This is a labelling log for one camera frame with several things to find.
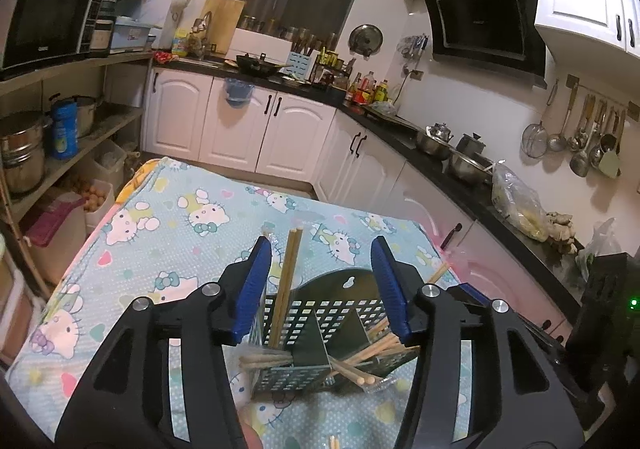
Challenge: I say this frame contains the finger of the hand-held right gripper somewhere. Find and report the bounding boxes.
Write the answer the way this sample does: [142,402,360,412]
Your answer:
[446,281,495,307]

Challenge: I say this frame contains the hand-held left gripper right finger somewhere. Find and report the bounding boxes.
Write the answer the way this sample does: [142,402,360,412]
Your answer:
[370,235,586,449]

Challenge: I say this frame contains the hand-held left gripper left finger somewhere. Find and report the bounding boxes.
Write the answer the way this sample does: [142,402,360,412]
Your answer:
[55,235,274,449]

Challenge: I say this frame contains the pile of wooden chopsticks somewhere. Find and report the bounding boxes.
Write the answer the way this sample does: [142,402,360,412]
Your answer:
[239,316,423,386]

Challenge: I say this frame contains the clear plastic wrapper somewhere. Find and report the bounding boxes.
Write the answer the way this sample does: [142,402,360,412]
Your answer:
[363,375,402,393]

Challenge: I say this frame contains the black countertop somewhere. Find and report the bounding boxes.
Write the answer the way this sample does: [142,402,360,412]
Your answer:
[151,55,587,291]

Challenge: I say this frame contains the white plastic bag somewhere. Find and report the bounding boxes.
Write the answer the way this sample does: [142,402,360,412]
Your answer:
[575,217,622,281]

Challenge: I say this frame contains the cartoon cat printed blanket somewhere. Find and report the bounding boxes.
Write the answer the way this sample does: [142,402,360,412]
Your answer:
[7,156,476,449]

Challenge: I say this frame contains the clear plastic bag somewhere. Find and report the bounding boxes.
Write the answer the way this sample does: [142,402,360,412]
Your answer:
[491,162,549,243]

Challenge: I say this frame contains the ginger root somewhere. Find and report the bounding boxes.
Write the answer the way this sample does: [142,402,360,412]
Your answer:
[546,211,577,256]

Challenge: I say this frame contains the steel basin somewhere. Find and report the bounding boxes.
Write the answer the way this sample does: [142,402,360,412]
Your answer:
[447,151,494,186]

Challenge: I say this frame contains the steel lidded pot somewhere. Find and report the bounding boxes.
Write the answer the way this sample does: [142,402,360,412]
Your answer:
[455,132,487,158]

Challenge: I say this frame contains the steel bowl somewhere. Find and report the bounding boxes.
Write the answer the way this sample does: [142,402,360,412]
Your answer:
[415,131,454,160]

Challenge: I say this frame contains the steel kettle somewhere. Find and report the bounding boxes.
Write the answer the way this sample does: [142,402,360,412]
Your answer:
[425,122,455,143]

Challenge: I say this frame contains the white base cabinets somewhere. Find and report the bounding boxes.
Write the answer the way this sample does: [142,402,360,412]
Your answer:
[141,66,578,335]

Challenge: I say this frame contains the steel slotted spatula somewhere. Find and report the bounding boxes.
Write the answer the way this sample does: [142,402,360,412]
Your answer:
[569,101,604,178]

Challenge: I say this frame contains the black induction cooktop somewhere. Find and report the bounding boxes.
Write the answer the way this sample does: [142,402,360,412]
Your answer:
[364,104,422,133]

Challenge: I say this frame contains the green spatula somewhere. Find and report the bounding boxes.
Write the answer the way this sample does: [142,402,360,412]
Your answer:
[600,109,627,179]

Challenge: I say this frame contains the tub of eggs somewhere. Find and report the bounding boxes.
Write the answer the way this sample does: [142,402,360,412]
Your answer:
[74,178,117,231]

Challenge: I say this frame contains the steel spoon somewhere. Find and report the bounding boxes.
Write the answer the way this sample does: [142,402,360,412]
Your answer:
[566,95,594,153]

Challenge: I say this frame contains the dark steel ladle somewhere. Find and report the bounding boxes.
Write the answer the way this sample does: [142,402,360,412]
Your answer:
[589,104,614,168]

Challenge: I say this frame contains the white plastic container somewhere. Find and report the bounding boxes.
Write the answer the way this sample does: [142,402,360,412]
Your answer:
[92,139,129,190]

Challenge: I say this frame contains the blue hanging bag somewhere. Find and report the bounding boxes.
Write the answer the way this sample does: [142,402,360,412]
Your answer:
[223,77,255,108]

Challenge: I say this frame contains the row of condiment bottles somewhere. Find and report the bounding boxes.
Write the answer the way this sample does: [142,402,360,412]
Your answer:
[346,70,392,106]

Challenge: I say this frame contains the white bin pink lid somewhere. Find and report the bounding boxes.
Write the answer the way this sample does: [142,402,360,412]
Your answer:
[24,188,89,286]

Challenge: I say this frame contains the wooden shelf unit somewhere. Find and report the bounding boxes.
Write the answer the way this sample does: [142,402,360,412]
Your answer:
[0,50,154,286]

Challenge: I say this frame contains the black wok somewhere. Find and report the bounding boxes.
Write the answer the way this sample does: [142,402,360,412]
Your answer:
[235,53,294,78]

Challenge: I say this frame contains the blue knife block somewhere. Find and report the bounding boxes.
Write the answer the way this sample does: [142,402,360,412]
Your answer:
[291,29,322,76]

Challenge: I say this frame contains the steel pot with lid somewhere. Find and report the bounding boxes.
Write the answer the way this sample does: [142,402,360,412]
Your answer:
[47,95,102,140]

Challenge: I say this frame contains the white storage box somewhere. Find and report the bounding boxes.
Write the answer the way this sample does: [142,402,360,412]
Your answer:
[227,28,294,61]

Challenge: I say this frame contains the blue canister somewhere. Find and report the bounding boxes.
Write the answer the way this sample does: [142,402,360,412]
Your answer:
[49,99,80,161]

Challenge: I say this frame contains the steel pot lid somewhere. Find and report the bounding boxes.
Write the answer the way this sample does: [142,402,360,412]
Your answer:
[348,24,385,58]

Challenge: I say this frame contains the yellow bottle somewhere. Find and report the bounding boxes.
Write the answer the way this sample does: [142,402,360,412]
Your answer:
[171,27,190,58]

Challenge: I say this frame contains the row of spice jars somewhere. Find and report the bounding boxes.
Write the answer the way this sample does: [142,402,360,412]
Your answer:
[237,15,302,40]

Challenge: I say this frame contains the large steel stock pot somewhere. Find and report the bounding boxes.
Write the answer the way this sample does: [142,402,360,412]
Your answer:
[0,111,54,196]

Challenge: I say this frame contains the wooden cutting board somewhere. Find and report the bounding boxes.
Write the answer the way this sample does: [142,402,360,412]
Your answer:
[202,0,247,48]

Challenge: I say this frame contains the black range hood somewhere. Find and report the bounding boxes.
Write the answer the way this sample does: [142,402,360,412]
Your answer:
[417,0,549,90]

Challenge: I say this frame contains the blue lidded box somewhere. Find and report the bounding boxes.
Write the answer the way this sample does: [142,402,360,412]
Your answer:
[108,16,154,52]

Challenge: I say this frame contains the black microwave oven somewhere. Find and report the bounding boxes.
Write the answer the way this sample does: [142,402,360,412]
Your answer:
[0,0,107,76]

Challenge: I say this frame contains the wire mesh strainer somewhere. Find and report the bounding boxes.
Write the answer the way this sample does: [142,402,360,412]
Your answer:
[521,79,559,160]

